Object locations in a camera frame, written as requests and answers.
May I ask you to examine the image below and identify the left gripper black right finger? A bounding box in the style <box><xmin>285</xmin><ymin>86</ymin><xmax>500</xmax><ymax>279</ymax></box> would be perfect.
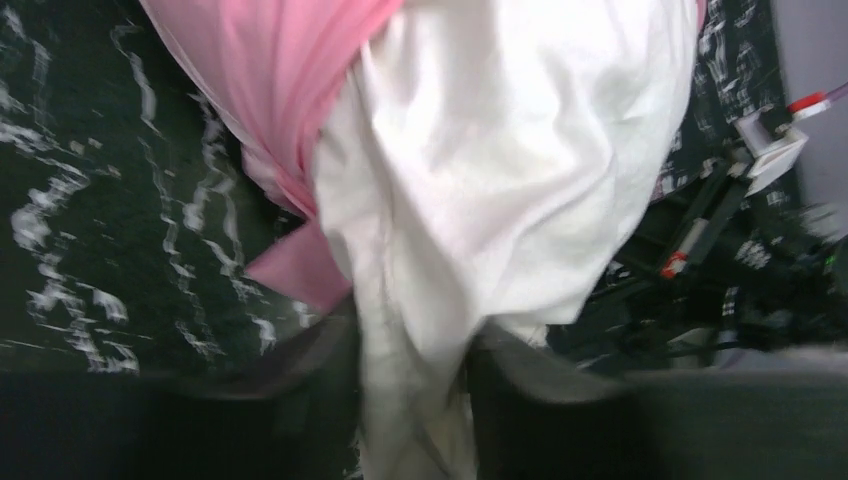
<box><xmin>466</xmin><ymin>325</ymin><xmax>847</xmax><ymax>479</ymax></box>

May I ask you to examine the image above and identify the pink pillowcase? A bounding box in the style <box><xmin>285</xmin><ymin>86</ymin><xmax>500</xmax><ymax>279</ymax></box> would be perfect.
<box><xmin>139</xmin><ymin>0</ymin><xmax>709</xmax><ymax>316</ymax></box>

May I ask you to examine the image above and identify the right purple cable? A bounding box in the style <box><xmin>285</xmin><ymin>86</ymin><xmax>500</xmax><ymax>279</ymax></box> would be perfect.
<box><xmin>786</xmin><ymin>80</ymin><xmax>848</xmax><ymax>124</ymax></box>

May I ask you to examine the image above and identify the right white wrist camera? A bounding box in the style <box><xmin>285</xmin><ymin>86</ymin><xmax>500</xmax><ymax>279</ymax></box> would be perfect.
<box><xmin>733</xmin><ymin>107</ymin><xmax>809</xmax><ymax>197</ymax></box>

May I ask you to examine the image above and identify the white pillow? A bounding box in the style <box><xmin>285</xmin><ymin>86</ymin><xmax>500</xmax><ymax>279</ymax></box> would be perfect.
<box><xmin>312</xmin><ymin>0</ymin><xmax>705</xmax><ymax>479</ymax></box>

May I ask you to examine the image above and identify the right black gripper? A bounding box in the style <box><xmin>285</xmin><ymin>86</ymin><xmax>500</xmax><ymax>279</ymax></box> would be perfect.
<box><xmin>582</xmin><ymin>157</ymin><xmax>847</xmax><ymax>371</ymax></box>

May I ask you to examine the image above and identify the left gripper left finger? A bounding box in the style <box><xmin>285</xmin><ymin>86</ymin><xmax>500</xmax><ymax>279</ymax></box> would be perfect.
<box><xmin>1</xmin><ymin>316</ymin><xmax>359</xmax><ymax>479</ymax></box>

